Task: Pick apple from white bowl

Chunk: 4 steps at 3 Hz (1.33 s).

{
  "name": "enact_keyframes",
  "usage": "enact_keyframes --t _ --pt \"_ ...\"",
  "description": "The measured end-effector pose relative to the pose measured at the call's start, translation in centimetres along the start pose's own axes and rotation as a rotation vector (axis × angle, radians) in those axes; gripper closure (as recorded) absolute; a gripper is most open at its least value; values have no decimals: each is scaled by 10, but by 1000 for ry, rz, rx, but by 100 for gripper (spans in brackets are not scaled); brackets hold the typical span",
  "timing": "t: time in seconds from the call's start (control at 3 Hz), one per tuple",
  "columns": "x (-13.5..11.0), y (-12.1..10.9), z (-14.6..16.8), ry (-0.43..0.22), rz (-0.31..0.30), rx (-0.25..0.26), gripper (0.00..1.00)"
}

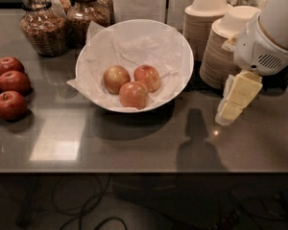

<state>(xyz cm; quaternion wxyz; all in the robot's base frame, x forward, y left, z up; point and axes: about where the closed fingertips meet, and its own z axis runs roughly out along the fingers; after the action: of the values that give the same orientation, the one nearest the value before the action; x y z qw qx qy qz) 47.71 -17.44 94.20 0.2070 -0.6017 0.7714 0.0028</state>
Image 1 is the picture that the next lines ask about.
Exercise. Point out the white bowl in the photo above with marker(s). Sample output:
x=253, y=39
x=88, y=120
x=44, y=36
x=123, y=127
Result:
x=185, y=58

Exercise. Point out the middle granola glass jar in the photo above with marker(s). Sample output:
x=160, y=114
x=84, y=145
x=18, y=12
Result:
x=83, y=12

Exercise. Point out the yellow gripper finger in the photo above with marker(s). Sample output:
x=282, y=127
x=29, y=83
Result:
x=246, y=85

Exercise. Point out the front stack of paper bowls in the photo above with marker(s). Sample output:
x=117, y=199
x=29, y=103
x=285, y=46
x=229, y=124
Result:
x=218, y=63

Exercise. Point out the red apple top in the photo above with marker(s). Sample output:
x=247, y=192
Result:
x=10, y=64

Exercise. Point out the white napkin dispenser box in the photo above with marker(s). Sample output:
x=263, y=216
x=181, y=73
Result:
x=139, y=9

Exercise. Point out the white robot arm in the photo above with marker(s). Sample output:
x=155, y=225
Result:
x=261, y=49

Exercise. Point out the rear stack of paper bowls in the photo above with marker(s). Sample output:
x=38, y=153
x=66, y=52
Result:
x=198, y=19

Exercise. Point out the white paper liner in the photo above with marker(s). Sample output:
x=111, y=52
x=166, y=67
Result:
x=131, y=48

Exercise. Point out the stack of paper bowls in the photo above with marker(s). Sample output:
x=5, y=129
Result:
x=218, y=63
x=198, y=19

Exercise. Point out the red apple front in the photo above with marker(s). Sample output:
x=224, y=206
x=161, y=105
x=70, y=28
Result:
x=12, y=105

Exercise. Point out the front left granola glass jar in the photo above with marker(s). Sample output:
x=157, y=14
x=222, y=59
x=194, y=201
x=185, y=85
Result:
x=46, y=31

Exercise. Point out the red apple middle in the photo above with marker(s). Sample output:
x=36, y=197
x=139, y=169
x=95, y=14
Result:
x=15, y=81

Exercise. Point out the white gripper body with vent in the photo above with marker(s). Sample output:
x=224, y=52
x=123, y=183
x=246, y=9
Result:
x=258, y=52

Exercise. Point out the yellow-red apple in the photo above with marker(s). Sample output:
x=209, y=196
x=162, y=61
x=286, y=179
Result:
x=149, y=76
x=114, y=77
x=133, y=94

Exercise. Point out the granola glass jar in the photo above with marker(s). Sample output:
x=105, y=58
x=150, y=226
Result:
x=46, y=31
x=83, y=12

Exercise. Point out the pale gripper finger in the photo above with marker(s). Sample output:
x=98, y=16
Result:
x=225, y=110

